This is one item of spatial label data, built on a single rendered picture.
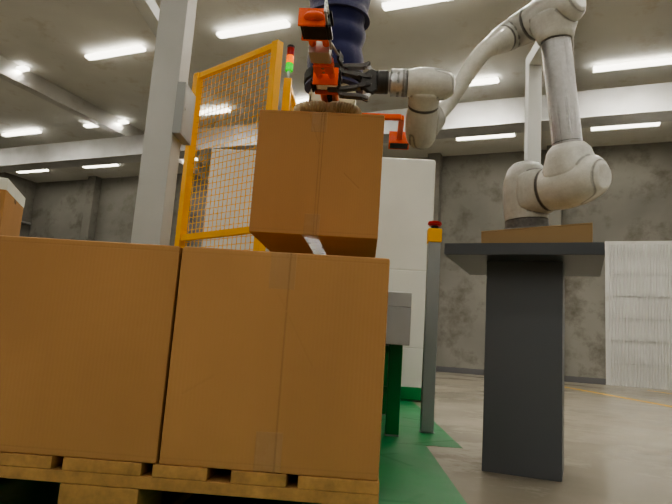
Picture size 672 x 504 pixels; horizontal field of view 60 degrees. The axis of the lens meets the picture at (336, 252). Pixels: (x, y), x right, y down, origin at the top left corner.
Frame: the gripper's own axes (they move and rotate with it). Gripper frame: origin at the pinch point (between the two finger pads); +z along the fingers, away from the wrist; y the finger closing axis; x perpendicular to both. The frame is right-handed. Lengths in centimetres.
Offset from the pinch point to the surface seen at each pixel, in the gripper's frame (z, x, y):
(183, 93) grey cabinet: 91, 119, -46
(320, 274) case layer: -9, -72, 73
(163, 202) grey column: 96, 121, 15
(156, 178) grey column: 102, 121, 2
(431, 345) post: -48, 112, 83
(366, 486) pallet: -19, -72, 110
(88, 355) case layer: 33, -73, 91
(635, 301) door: -549, 1040, -44
